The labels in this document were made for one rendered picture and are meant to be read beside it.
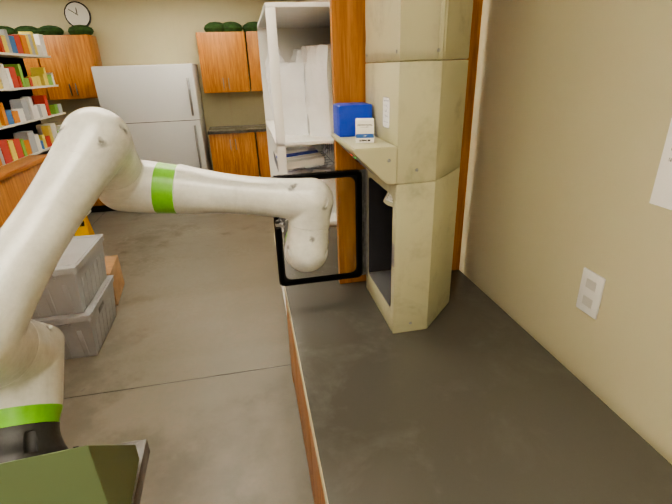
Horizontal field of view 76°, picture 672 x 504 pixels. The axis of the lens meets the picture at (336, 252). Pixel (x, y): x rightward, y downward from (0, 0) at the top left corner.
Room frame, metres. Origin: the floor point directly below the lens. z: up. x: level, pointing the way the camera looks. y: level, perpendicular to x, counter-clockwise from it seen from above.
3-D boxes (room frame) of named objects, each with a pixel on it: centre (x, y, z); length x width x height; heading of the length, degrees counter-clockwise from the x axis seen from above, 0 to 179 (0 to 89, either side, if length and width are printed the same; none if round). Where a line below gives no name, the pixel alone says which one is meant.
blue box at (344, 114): (1.38, -0.06, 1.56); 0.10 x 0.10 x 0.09; 11
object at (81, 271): (2.61, 1.81, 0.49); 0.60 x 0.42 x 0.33; 11
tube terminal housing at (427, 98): (1.31, -0.26, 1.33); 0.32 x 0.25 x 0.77; 11
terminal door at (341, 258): (1.40, 0.06, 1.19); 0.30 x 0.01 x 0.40; 101
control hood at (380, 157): (1.28, -0.08, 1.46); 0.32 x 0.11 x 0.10; 11
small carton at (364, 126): (1.23, -0.09, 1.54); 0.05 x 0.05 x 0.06; 86
